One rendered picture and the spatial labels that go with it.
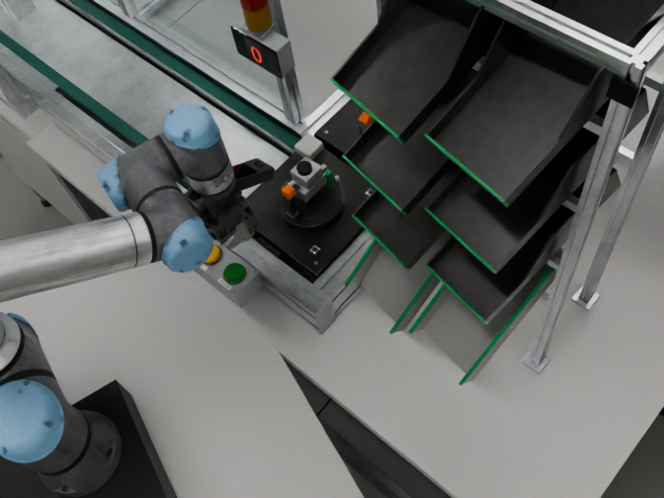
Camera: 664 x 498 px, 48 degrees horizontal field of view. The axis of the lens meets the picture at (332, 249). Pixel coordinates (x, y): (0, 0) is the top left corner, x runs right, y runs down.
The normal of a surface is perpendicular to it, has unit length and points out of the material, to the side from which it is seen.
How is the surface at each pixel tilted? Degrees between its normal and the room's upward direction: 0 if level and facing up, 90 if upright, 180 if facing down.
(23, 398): 6
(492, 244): 25
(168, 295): 0
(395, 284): 45
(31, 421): 6
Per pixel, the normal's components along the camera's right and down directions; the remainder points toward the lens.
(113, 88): -0.11, -0.50
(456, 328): -0.62, 0.06
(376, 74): -0.43, -0.21
